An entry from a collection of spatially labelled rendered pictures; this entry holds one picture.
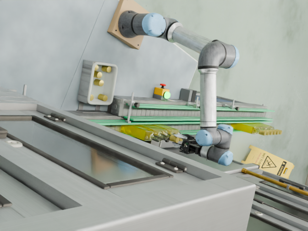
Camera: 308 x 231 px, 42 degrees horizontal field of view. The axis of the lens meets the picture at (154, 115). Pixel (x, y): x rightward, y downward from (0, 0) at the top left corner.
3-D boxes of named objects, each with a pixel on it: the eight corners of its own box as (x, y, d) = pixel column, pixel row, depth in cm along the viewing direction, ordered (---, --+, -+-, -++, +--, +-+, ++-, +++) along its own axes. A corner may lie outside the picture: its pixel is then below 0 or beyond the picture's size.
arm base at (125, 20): (124, 4, 218) (136, 4, 211) (141, 19, 228) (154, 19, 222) (114, 30, 216) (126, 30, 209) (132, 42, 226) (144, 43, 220)
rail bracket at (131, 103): (117, 119, 220) (133, 125, 212) (122, 89, 217) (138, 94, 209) (121, 119, 222) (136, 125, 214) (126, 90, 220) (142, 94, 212)
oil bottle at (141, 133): (120, 131, 225) (147, 142, 211) (122, 122, 224) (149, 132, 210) (127, 131, 229) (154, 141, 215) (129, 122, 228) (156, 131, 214)
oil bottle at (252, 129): (230, 127, 315) (262, 137, 297) (231, 120, 314) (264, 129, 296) (233, 127, 319) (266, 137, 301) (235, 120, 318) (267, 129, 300)
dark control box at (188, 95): (178, 99, 278) (188, 101, 273) (180, 87, 277) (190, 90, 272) (185, 99, 284) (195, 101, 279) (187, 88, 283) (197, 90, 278)
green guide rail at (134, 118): (123, 117, 223) (133, 121, 218) (123, 116, 223) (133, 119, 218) (264, 118, 355) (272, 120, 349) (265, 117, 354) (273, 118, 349)
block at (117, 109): (109, 113, 224) (117, 116, 220) (112, 96, 223) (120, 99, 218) (113, 113, 227) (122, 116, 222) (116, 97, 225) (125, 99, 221)
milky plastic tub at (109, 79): (77, 101, 213) (87, 104, 208) (83, 59, 210) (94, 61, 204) (101, 101, 226) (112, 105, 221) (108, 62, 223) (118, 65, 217)
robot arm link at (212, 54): (211, 37, 177) (211, 147, 177) (225, 40, 185) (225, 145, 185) (190, 40, 185) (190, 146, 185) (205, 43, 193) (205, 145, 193)
